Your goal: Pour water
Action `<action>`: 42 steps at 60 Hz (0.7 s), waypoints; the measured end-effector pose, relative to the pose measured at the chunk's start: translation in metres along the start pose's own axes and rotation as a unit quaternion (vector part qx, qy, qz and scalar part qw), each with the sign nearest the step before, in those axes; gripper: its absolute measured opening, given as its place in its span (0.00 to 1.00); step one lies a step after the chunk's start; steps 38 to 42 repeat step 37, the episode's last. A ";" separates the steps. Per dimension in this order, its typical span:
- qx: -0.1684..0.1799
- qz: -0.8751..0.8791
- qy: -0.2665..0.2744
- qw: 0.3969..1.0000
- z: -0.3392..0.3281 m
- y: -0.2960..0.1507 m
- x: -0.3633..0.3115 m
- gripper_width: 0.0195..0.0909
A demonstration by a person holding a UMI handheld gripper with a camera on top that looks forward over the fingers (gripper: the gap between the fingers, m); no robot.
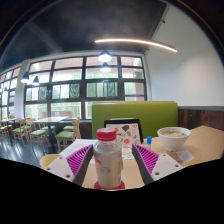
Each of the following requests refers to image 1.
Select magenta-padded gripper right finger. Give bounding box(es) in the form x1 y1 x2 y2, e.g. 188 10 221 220
131 143 184 186

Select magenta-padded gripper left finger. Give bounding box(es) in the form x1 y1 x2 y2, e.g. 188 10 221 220
42 143 95 187

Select clear red-capped drink bottle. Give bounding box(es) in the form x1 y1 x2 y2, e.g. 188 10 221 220
92 127 124 191

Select small white packet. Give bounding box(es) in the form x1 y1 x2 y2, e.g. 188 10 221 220
175 149 196 164

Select white paper sheet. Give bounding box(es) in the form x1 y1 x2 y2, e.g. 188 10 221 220
59 138 98 158

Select small blue-capped bottle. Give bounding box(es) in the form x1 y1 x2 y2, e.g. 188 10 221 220
145 135 153 150

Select white bowl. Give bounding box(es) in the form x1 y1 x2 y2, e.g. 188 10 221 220
156 126 193 152

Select wooden chairs with green seats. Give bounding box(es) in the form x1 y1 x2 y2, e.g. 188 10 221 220
0 116 82 155

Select flat round red coaster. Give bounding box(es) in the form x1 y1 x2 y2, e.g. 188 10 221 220
93 179 127 191

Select wooden dining table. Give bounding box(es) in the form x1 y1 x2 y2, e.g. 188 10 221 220
32 115 70 148

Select black laptop with stickers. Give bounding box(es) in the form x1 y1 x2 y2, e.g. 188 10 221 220
103 118 145 145

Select green upholstered bench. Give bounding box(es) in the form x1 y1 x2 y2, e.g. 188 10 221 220
91 100 180 140

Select long curved ceiling light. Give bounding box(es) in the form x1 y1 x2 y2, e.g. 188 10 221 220
93 37 179 54

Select cream mug with yellow handle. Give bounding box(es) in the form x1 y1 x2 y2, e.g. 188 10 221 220
38 153 63 170

